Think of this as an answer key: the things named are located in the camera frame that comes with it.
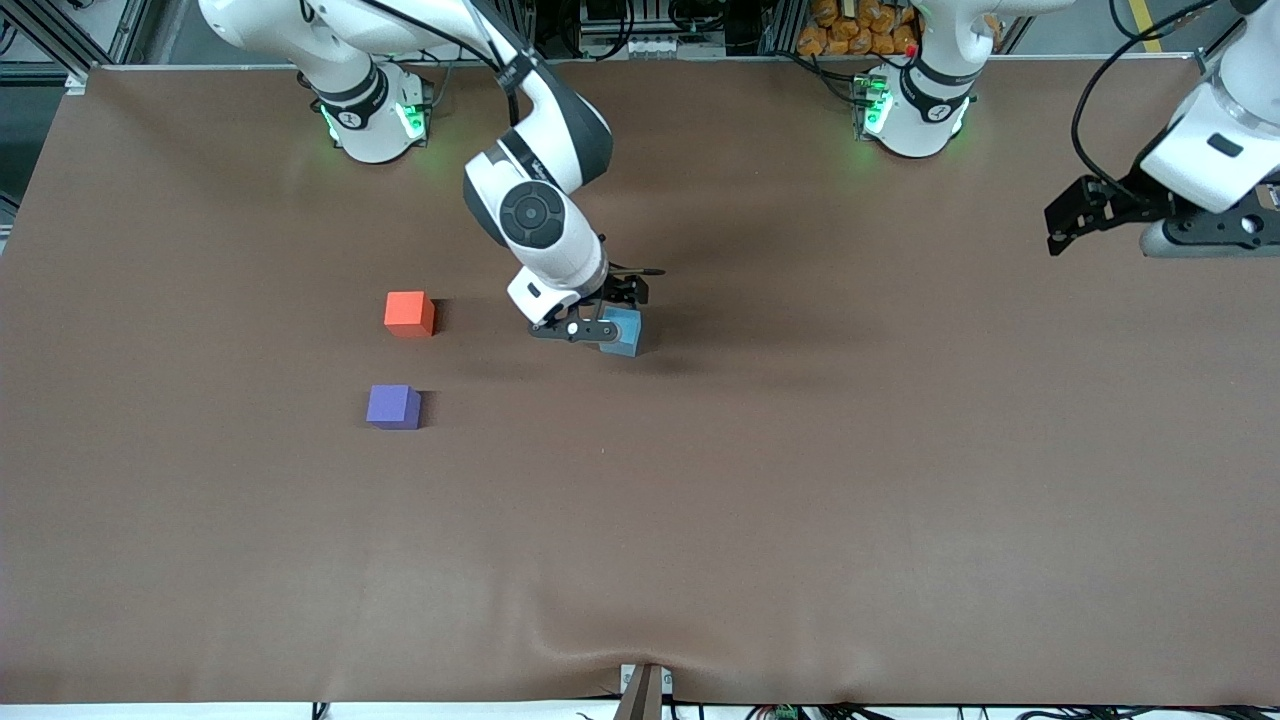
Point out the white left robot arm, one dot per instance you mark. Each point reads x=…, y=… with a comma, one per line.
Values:
x=925, y=120

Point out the blue block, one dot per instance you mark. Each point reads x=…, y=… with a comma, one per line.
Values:
x=625, y=335

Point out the white connector block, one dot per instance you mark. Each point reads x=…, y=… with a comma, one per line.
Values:
x=660, y=46

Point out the purple block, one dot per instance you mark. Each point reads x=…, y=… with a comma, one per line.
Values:
x=392, y=406

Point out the bag of orange items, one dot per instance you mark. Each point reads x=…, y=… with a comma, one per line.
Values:
x=850, y=35

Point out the brown table mat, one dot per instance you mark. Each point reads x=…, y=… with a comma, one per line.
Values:
x=700, y=520

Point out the metal clamp bracket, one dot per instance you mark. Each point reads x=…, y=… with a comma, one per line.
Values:
x=643, y=695

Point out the green terminal connector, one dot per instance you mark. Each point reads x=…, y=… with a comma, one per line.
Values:
x=786, y=712

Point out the aluminium frame strut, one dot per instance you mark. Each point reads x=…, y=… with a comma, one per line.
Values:
x=50, y=40
x=1215, y=50

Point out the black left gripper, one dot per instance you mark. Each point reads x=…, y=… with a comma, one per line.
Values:
x=1128, y=197

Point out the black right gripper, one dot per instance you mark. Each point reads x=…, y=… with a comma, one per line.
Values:
x=622, y=288

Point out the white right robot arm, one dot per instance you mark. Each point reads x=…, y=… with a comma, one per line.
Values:
x=540, y=215

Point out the orange block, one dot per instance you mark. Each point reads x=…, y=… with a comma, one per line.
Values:
x=408, y=313

